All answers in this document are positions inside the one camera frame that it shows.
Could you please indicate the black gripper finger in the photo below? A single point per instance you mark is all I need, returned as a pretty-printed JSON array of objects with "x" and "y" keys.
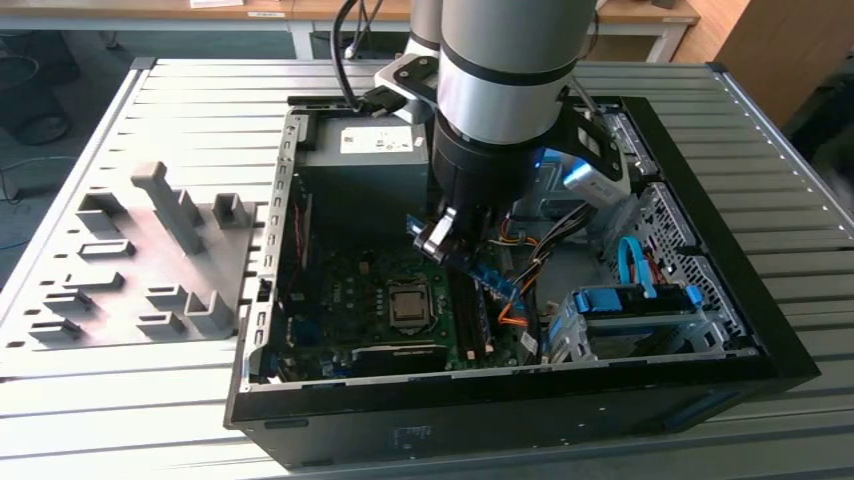
[
  {"x": 436, "y": 240},
  {"x": 476, "y": 235}
]

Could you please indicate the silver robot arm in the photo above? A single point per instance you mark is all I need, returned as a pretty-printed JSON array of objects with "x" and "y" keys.
[{"x": 507, "y": 75}]

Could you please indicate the black RAM slot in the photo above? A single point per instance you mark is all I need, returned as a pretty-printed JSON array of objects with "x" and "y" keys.
[{"x": 467, "y": 325}]

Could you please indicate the silver CPU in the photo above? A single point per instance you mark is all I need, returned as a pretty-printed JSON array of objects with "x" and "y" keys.
[{"x": 408, "y": 306}]

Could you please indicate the grey power supply unit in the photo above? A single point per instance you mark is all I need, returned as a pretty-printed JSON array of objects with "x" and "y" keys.
[{"x": 360, "y": 200}]

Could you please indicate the CPU socket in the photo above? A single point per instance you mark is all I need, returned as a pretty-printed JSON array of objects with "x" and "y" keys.
[{"x": 409, "y": 327}]

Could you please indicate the dark green motherboard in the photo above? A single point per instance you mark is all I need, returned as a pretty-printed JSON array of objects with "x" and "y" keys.
[{"x": 347, "y": 300}]

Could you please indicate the hard disk in blue carrier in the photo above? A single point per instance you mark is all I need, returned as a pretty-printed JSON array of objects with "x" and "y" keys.
[{"x": 596, "y": 302}]

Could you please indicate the grey metal disk bay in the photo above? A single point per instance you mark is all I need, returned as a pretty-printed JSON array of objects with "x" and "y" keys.
[{"x": 667, "y": 330}]

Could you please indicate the black open PC case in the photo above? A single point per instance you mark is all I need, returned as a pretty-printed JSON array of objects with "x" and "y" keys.
[{"x": 467, "y": 415}]

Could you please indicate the grey plastic parts rack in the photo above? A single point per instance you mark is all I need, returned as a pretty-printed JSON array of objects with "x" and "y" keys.
[{"x": 167, "y": 280}]

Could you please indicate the white paper sheet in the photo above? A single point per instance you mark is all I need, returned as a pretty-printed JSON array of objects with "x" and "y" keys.
[{"x": 213, "y": 3}]

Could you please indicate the wooden cabinet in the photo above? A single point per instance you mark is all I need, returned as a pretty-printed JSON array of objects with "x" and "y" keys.
[{"x": 787, "y": 50}]

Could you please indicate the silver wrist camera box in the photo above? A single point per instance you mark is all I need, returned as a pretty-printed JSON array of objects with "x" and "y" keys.
[
  {"x": 413, "y": 75},
  {"x": 594, "y": 182}
]

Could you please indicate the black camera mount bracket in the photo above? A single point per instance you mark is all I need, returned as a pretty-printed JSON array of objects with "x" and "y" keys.
[{"x": 587, "y": 135}]

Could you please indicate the wooden desk white frame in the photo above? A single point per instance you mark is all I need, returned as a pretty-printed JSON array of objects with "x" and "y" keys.
[{"x": 133, "y": 10}]

